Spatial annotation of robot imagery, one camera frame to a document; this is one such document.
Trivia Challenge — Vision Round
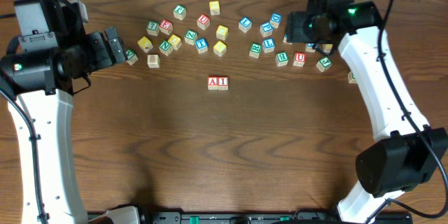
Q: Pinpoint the yellow block left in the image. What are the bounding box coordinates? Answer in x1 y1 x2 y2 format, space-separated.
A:
137 36 153 53

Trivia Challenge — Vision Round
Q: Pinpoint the red u block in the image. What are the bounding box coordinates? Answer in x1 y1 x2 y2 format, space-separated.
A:
293 52 307 67
197 14 211 30

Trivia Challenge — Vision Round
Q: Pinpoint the red I block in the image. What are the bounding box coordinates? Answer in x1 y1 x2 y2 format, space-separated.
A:
218 76 229 90

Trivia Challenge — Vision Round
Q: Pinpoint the red A block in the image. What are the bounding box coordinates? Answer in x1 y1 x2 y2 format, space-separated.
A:
207 76 218 90

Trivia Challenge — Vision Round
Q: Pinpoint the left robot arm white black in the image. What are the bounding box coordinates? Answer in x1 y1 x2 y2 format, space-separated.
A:
1 27 127 223

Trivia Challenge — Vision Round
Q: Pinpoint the green V block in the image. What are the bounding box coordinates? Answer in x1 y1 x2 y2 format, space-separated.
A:
126 49 138 65

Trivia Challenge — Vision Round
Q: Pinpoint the red U block lower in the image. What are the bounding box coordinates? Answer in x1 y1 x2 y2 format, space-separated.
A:
293 52 307 67

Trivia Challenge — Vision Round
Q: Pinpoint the yellow block middle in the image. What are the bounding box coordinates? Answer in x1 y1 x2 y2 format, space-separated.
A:
216 25 229 41

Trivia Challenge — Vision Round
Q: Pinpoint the blue l block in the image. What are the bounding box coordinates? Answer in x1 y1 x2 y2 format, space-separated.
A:
262 38 276 53
239 17 252 33

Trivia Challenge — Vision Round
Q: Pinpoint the green Z block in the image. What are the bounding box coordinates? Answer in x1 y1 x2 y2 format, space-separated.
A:
184 29 197 45

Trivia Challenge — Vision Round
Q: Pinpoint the blue 2 block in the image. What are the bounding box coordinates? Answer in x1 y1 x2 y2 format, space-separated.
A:
305 43 316 53

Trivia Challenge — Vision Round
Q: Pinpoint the blue L block upper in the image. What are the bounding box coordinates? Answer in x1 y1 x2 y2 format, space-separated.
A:
239 17 252 33

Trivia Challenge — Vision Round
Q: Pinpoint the green j block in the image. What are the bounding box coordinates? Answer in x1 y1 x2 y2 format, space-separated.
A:
173 5 187 20
316 57 333 72

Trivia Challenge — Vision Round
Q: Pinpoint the green J block right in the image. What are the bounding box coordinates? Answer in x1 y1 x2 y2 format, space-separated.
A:
316 57 333 72

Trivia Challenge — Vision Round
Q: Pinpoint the yellow block beside N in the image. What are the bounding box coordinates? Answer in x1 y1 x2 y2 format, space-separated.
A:
168 34 182 50

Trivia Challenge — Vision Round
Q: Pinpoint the yellow block lower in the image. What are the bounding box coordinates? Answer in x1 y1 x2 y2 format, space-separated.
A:
213 41 227 57

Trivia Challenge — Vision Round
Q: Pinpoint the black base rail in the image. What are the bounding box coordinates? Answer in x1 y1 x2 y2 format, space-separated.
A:
87 210 414 224

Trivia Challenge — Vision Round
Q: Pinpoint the red U block upper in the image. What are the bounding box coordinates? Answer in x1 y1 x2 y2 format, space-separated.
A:
197 14 211 30

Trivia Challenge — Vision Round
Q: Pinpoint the green B block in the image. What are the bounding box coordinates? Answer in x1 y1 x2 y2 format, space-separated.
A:
275 52 289 67

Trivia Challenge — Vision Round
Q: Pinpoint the blue P block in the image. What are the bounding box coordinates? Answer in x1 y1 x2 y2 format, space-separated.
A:
260 22 274 38

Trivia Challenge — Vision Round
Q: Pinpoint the blue L block lower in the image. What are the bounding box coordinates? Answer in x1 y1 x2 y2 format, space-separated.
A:
262 38 276 53

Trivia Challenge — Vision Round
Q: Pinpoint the green N block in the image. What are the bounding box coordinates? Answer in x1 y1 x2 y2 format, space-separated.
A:
159 40 173 56

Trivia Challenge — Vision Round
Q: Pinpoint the red E block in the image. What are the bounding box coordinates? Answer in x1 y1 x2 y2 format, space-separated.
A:
159 20 173 35

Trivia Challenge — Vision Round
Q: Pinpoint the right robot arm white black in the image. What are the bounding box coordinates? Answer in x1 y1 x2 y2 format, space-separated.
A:
285 1 447 223

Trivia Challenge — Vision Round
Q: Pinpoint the blue T block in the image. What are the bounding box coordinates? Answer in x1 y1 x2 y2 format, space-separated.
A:
195 38 208 54

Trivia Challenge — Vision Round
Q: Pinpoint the green R block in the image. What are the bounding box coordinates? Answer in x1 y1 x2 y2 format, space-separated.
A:
249 43 262 58

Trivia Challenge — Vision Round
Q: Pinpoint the blue 5 block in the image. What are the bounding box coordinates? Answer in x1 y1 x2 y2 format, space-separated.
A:
283 34 293 45

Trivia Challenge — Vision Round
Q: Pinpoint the blue D block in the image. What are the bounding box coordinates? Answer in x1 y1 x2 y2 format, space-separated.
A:
269 13 283 29

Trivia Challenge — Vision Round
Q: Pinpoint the plain wooden picture block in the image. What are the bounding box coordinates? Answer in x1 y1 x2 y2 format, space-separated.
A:
147 55 160 69

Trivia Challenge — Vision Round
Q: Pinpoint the yellow block top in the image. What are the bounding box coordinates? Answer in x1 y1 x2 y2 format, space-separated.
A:
209 1 221 15

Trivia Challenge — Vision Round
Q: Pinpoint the green 4 block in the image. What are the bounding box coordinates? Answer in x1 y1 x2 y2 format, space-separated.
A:
348 71 357 84

